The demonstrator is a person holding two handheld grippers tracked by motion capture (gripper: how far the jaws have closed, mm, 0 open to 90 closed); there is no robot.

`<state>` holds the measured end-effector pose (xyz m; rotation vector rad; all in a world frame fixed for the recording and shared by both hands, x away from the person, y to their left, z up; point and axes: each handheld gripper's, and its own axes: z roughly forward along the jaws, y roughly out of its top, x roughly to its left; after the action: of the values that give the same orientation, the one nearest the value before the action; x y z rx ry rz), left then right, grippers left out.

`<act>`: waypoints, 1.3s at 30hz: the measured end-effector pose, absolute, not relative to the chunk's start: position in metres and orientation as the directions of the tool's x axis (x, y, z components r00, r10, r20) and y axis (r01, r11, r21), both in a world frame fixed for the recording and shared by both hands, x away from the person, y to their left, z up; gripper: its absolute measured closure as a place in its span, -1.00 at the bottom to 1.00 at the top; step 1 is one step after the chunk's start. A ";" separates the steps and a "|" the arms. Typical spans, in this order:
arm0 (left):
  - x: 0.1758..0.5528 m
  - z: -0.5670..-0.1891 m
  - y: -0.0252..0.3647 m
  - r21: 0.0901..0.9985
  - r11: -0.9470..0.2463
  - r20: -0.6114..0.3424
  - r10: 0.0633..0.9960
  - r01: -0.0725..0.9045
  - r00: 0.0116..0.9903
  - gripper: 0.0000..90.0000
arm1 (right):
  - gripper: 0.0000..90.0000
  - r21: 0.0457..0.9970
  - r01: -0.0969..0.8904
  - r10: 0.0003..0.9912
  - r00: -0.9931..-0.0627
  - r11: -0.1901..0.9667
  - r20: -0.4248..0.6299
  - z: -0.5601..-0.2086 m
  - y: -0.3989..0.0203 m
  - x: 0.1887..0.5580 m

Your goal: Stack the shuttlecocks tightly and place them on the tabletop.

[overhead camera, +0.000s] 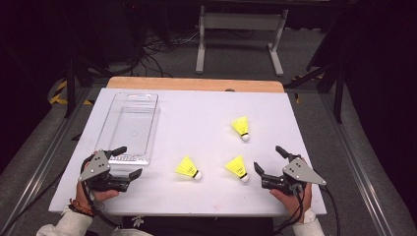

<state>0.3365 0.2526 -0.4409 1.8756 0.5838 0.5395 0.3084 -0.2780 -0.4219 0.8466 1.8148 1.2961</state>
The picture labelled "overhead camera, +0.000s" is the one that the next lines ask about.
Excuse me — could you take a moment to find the clear plastic tray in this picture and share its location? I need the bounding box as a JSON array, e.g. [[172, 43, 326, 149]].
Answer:
[[93, 91, 161, 166]]

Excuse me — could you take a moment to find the short black right gripper cable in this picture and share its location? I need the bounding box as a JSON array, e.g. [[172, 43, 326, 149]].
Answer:
[[273, 183, 308, 235]]

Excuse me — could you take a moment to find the grey metal stand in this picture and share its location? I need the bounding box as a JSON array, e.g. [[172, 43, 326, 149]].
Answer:
[[195, 4, 289, 78]]

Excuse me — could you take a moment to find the person's dark clothing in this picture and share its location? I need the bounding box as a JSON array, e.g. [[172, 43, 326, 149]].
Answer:
[[122, 215, 274, 236]]

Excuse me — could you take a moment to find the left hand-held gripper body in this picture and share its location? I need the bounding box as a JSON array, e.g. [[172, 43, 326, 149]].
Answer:
[[78, 149, 132, 194]]

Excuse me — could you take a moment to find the bundle of black floor cables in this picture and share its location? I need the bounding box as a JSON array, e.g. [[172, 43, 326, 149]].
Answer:
[[131, 29, 201, 78]]

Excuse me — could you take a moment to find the person's right hand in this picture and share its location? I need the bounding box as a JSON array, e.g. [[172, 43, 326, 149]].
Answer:
[[268, 183, 313, 225]]

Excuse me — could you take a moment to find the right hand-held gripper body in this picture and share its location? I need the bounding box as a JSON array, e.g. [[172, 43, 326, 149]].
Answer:
[[261, 152, 328, 197]]

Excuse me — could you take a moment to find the long black right gripper cable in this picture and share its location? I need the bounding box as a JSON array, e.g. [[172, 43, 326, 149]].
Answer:
[[319, 184, 342, 236]]

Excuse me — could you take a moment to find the yellow shuttlecock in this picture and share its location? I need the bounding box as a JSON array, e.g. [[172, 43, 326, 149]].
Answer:
[[224, 154, 251, 184], [174, 155, 204, 182], [231, 116, 251, 143]]

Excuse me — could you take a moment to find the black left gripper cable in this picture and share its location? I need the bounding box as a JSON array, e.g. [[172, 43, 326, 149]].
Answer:
[[80, 181, 123, 229]]

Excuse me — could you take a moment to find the wooden table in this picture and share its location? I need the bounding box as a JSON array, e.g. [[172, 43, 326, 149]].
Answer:
[[106, 76, 285, 93]]

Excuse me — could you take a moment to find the beaded bracelet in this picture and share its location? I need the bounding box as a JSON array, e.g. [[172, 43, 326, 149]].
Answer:
[[68, 198, 96, 218]]

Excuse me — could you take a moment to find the black tripod stand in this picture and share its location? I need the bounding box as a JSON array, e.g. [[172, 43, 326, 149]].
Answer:
[[63, 55, 112, 119], [283, 58, 345, 125]]

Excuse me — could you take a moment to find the aluminium floor rail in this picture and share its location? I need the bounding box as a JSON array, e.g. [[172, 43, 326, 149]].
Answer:
[[0, 87, 94, 236], [321, 92, 394, 236]]

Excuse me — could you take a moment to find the person's left hand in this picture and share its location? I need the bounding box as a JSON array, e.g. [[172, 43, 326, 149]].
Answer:
[[75, 181, 120, 207]]

